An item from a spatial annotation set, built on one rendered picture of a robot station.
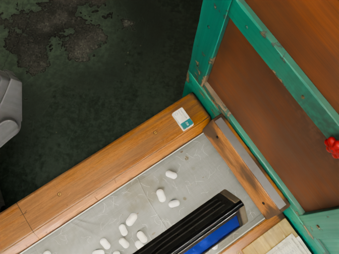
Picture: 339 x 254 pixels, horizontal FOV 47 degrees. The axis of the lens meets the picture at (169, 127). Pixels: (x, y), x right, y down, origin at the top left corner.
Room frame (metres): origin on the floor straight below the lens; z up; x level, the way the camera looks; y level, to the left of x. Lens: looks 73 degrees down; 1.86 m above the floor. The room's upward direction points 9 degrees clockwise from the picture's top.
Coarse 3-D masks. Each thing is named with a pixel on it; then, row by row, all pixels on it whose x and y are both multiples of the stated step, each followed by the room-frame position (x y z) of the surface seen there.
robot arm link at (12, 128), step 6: (0, 120) 0.19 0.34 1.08; (6, 120) 0.19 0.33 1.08; (12, 120) 0.19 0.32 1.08; (0, 126) 0.17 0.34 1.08; (6, 126) 0.18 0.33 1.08; (12, 126) 0.18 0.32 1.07; (0, 132) 0.16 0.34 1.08; (6, 132) 0.17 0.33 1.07; (12, 132) 0.17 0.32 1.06; (0, 138) 0.15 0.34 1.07; (6, 138) 0.16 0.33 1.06; (0, 144) 0.14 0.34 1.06
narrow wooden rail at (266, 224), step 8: (280, 216) 0.12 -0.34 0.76; (264, 224) 0.09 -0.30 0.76; (272, 224) 0.10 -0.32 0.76; (248, 232) 0.07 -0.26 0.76; (256, 232) 0.07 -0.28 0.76; (240, 240) 0.04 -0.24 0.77; (248, 240) 0.05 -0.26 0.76; (224, 248) 0.02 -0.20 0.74; (232, 248) 0.02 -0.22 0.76; (240, 248) 0.02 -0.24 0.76
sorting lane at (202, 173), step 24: (192, 144) 0.29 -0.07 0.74; (168, 168) 0.21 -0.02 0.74; (192, 168) 0.22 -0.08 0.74; (216, 168) 0.23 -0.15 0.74; (120, 192) 0.12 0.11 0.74; (144, 192) 0.13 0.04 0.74; (168, 192) 0.14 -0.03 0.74; (192, 192) 0.15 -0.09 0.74; (216, 192) 0.16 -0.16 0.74; (240, 192) 0.18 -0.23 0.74; (96, 216) 0.04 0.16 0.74; (120, 216) 0.05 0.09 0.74; (144, 216) 0.07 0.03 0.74; (168, 216) 0.08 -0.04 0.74; (48, 240) -0.04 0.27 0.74; (72, 240) -0.03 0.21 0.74; (96, 240) -0.02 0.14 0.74
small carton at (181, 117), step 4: (180, 108) 0.38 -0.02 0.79; (176, 112) 0.37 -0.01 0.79; (180, 112) 0.37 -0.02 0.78; (184, 112) 0.37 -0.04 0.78; (176, 116) 0.35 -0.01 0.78; (180, 116) 0.36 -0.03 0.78; (184, 116) 0.36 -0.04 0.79; (188, 116) 0.36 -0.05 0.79; (176, 120) 0.35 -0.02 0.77; (180, 120) 0.34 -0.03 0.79; (184, 120) 0.34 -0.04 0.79; (188, 120) 0.35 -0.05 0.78; (180, 124) 0.33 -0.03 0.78; (184, 124) 0.33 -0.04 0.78; (188, 124) 0.34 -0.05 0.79; (192, 124) 0.34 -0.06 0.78; (184, 128) 0.32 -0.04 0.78; (188, 128) 0.33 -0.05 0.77
